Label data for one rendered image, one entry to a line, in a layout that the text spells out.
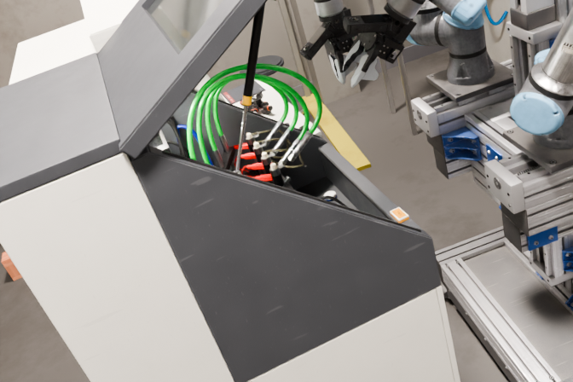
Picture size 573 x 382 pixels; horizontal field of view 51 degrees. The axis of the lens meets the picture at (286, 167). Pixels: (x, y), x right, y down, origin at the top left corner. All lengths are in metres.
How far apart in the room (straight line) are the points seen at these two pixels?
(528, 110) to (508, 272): 1.17
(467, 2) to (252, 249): 0.73
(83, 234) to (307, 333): 0.60
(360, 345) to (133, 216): 0.71
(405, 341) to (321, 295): 0.33
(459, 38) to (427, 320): 0.87
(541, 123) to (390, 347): 0.69
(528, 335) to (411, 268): 0.83
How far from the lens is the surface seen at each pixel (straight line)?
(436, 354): 1.79
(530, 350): 2.23
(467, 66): 2.02
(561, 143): 1.64
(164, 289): 1.34
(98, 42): 1.83
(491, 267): 2.55
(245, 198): 1.27
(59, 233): 1.24
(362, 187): 1.78
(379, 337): 1.64
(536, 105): 1.44
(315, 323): 1.52
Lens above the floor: 1.92
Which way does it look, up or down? 29 degrees down
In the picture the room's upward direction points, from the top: 18 degrees counter-clockwise
